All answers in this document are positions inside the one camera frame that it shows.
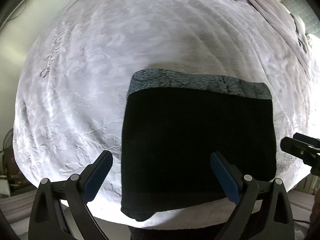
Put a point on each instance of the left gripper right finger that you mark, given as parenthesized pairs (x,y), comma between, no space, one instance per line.
(262,208)

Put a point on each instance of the black pants with patterned trim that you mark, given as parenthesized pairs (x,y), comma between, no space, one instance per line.
(174,122)

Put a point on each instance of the standing fan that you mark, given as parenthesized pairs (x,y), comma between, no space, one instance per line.
(7,147)

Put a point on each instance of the lavender embossed bedspread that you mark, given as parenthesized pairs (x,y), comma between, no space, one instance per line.
(72,93)

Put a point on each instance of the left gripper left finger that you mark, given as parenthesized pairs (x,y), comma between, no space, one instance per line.
(47,220)

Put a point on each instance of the white foam floor mat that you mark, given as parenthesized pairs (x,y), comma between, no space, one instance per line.
(17,210)

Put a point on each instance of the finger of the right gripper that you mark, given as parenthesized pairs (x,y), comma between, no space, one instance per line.
(306,139)
(307,153)

